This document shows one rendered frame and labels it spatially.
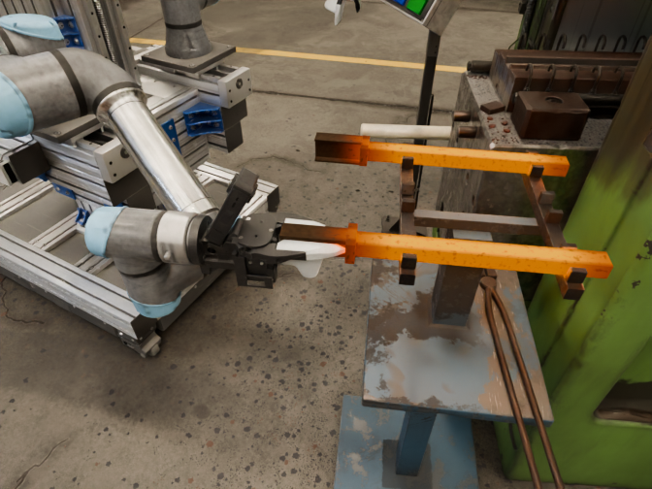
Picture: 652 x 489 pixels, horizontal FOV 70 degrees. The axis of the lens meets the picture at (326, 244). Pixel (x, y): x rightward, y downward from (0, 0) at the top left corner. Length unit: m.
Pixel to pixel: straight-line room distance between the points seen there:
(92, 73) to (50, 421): 1.16
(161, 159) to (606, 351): 0.91
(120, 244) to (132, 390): 1.07
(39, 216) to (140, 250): 1.53
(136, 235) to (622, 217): 0.80
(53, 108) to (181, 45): 0.81
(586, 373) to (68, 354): 1.60
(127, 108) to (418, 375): 0.68
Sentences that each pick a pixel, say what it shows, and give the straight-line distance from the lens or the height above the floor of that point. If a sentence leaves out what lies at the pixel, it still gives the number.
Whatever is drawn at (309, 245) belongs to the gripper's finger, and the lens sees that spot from 0.62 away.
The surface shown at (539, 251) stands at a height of 0.97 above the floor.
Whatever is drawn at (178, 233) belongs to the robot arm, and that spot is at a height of 0.97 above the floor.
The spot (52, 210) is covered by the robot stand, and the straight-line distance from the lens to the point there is 2.21.
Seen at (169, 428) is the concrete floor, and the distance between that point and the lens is 1.61.
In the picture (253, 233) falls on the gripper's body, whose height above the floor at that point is 0.97.
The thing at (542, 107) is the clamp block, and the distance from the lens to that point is 1.02.
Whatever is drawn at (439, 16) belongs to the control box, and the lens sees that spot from 1.51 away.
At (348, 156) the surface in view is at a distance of 0.83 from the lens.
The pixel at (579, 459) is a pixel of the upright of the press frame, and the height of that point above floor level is 0.15.
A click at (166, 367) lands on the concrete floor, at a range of 1.74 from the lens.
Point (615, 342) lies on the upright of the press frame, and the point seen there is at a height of 0.65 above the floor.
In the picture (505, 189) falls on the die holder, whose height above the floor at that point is 0.81.
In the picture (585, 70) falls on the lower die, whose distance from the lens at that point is 1.20.
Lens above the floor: 1.38
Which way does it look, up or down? 42 degrees down
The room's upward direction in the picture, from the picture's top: straight up
